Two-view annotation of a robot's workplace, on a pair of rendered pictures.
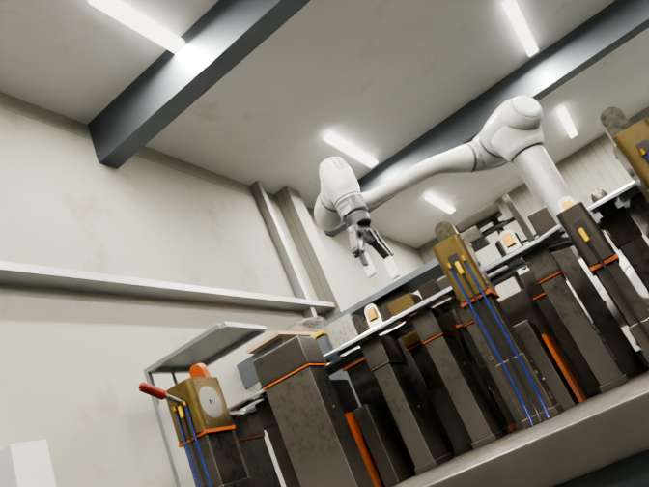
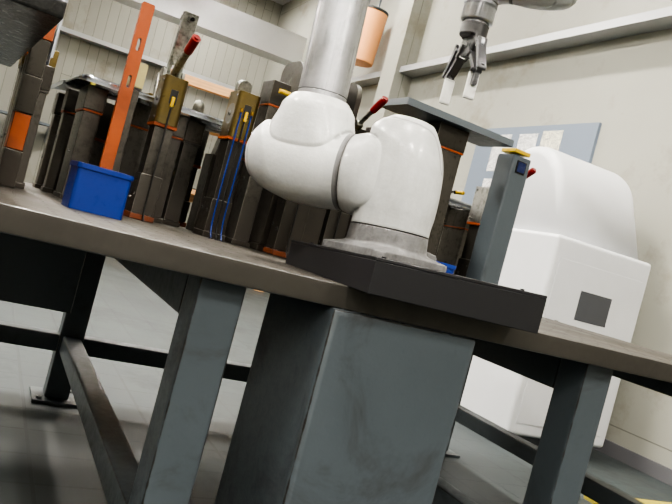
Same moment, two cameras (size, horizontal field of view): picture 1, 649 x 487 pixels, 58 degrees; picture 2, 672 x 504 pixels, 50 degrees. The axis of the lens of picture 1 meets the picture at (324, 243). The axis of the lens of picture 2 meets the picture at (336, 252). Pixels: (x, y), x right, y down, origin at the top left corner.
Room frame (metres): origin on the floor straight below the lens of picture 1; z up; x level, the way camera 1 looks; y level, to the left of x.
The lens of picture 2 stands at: (2.77, -1.74, 0.76)
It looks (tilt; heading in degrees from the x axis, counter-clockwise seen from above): 0 degrees down; 130
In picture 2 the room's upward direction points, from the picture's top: 15 degrees clockwise
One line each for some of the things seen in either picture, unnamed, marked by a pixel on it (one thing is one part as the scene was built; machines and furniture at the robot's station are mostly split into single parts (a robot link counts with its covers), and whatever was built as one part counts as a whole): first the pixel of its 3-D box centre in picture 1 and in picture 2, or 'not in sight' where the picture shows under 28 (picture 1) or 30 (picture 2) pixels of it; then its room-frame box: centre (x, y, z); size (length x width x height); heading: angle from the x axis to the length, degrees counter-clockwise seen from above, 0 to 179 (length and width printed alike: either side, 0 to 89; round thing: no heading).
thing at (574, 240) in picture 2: not in sight; (544, 295); (1.01, 2.20, 0.80); 0.81 x 0.70 x 1.60; 156
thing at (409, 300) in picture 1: (438, 371); not in sight; (1.48, -0.13, 0.89); 0.12 x 0.08 x 0.38; 160
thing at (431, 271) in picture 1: (390, 295); (447, 123); (1.65, -0.11, 1.16); 0.37 x 0.14 x 0.02; 70
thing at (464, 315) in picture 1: (493, 358); not in sight; (1.27, -0.22, 0.84); 0.07 x 0.04 x 0.29; 160
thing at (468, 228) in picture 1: (526, 301); (300, 164); (1.42, -0.38, 0.95); 0.18 x 0.13 x 0.49; 70
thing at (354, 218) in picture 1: (361, 228); (471, 40); (1.66, -0.12, 1.39); 0.08 x 0.07 x 0.09; 150
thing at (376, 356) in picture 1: (405, 400); not in sight; (1.33, -0.02, 0.84); 0.12 x 0.05 x 0.29; 160
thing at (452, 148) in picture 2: (427, 369); (425, 207); (1.65, -0.11, 0.92); 0.10 x 0.08 x 0.45; 70
